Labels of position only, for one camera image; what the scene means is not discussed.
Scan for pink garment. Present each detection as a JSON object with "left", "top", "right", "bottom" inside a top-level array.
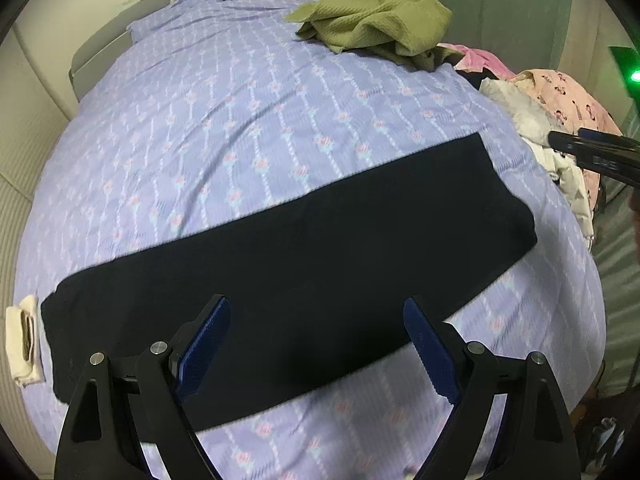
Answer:
[{"left": 437, "top": 42, "right": 516, "bottom": 78}]

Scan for white garment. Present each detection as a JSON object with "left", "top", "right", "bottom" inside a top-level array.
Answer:
[{"left": 479, "top": 77, "right": 598, "bottom": 251}]

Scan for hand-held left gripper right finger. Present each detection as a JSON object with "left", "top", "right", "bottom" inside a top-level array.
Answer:
[{"left": 402, "top": 296, "right": 581, "bottom": 480}]

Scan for dark cloth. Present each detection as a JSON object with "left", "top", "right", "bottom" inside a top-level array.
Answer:
[{"left": 450, "top": 62, "right": 501, "bottom": 92}]

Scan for folded cream cloth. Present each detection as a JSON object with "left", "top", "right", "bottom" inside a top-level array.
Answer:
[{"left": 5, "top": 294, "right": 46, "bottom": 388}]

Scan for purple floral pillow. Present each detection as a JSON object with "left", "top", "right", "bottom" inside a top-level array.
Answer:
[{"left": 127, "top": 0, "right": 241, "bottom": 43}]

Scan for white louvered wardrobe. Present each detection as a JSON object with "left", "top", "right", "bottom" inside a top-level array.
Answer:
[{"left": 0, "top": 170, "right": 56, "bottom": 461}]

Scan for black pants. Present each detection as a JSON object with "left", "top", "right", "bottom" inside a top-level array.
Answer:
[{"left": 40, "top": 132, "right": 538, "bottom": 433}]

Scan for grey padded headboard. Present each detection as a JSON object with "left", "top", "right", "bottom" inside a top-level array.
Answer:
[{"left": 69, "top": 0, "right": 331, "bottom": 106}]

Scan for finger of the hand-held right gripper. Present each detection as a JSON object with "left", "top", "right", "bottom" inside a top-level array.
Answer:
[
  {"left": 577, "top": 127, "right": 640, "bottom": 153},
  {"left": 547, "top": 130, "right": 640, "bottom": 182}
]

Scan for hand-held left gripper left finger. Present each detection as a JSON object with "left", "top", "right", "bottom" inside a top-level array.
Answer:
[{"left": 54, "top": 295, "right": 232, "bottom": 480}]

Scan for pink printed pajama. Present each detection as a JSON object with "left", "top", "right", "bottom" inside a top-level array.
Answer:
[{"left": 510, "top": 67, "right": 626, "bottom": 211}]

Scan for olive green garment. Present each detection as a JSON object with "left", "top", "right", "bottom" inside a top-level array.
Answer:
[{"left": 285, "top": 0, "right": 453, "bottom": 68}]

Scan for purple floral bed sheet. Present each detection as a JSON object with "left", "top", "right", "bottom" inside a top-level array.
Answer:
[{"left": 15, "top": 0, "right": 608, "bottom": 480}]

